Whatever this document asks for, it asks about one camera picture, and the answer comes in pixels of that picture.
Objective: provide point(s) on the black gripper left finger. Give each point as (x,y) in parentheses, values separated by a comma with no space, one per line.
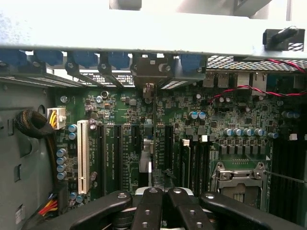
(148,210)

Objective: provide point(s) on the black open PC case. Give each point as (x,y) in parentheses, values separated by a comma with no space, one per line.
(120,31)

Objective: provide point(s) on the dark green RAM stick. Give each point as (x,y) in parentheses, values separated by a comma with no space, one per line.
(185,163)

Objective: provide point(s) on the green motherboard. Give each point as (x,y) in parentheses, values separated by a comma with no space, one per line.
(216,115)

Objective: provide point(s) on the white PCI expansion slot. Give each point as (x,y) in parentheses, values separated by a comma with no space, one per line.
(83,155)

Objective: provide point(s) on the white power connector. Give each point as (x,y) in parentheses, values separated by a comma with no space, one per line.
(56,117)

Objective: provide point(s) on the black intrusion switch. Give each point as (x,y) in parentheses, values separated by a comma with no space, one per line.
(280,38)

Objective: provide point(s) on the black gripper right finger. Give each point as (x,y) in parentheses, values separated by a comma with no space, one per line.
(189,213)

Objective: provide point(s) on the metal CPU socket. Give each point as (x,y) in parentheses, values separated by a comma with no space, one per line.
(239,177)

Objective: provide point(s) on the blue card retainer clip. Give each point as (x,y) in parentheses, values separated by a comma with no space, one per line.
(49,58)
(12,58)
(119,61)
(193,63)
(85,60)

